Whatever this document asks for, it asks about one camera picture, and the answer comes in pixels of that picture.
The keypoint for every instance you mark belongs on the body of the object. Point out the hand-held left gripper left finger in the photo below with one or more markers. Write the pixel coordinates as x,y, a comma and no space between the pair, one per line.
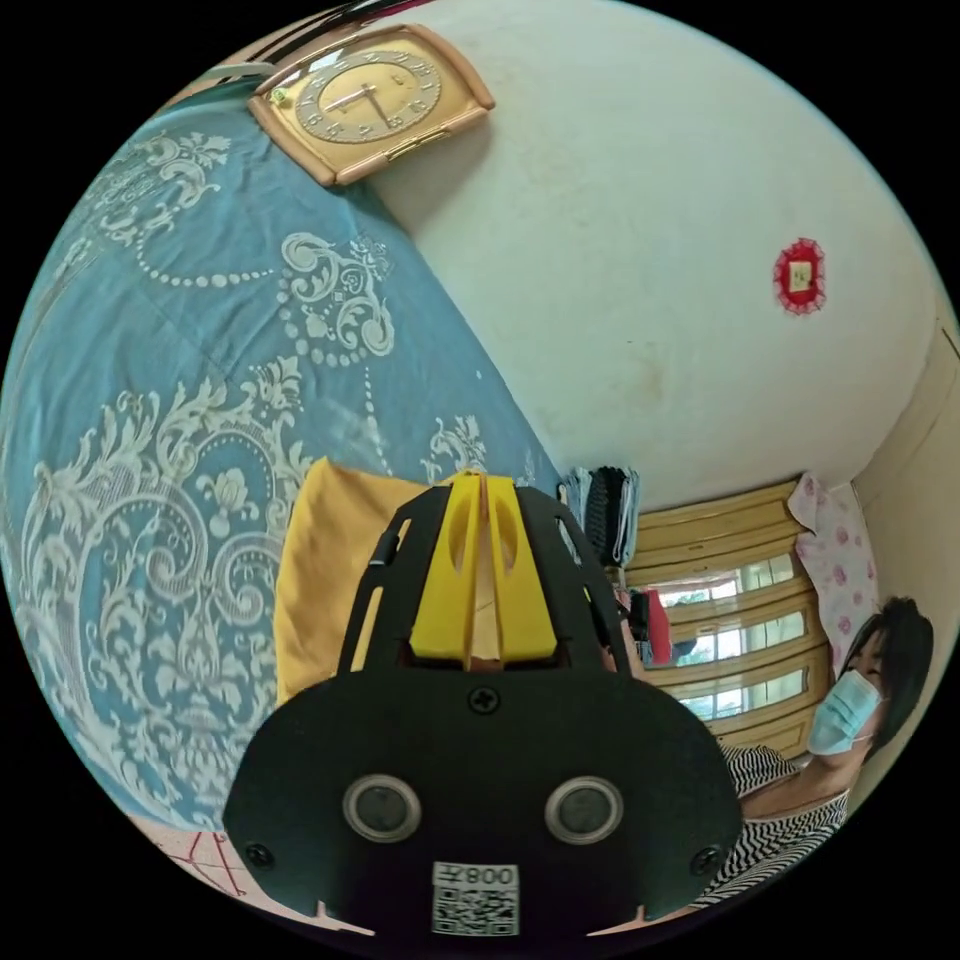
442,585

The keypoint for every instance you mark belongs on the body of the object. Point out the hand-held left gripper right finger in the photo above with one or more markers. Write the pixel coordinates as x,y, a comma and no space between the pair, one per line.
521,600

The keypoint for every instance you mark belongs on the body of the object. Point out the yellow short sleeve shirt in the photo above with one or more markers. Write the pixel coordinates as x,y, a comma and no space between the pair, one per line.
330,562

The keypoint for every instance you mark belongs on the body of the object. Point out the pile of clothes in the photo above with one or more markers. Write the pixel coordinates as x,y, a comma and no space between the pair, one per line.
607,517

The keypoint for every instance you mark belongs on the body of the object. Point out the pink flowered curtain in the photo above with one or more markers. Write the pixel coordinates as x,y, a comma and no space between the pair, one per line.
836,559

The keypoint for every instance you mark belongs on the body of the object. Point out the person's body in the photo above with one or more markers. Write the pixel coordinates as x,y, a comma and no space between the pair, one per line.
847,712

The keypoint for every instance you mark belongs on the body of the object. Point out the bed with blue printed sheet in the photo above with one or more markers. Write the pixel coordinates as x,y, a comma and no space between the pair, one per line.
187,337

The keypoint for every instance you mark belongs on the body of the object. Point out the window with yellow frame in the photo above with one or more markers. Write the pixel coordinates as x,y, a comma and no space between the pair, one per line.
735,637

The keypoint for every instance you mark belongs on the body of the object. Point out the red round wall ornament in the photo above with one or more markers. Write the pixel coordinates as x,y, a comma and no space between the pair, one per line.
801,276

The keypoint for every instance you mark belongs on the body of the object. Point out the gold square wall clock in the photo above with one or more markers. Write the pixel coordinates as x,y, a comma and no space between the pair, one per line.
367,101

